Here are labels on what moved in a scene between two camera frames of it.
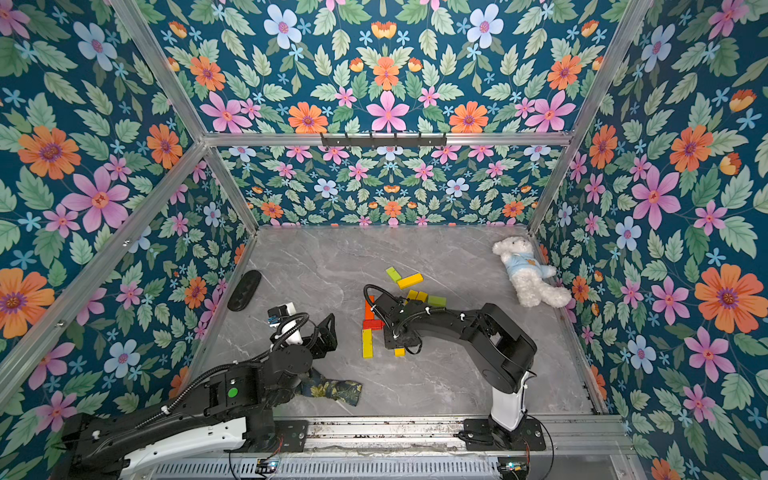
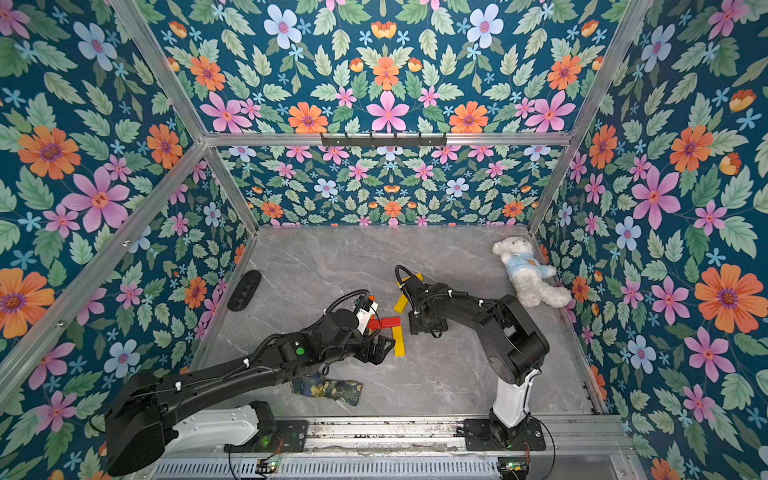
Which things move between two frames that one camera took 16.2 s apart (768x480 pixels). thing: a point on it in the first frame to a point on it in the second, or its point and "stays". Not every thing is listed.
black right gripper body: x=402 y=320 to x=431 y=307
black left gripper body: x=319 y=352 to x=365 y=355
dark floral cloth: x=316 y=385 stays
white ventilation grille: x=329 y=469 stays
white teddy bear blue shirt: x=527 y=274 stays
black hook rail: x=384 y=141 stays
